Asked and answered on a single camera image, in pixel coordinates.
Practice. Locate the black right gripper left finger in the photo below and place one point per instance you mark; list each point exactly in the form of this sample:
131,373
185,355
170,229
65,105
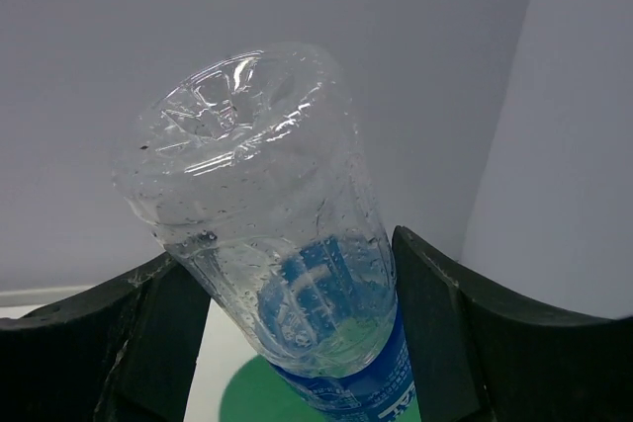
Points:
124,350

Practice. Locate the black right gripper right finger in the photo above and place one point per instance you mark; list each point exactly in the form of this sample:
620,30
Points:
482,352

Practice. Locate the blue label clear bottle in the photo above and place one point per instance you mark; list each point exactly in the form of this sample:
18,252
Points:
251,175

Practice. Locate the green plastic bin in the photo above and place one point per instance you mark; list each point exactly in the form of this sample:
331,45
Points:
256,393

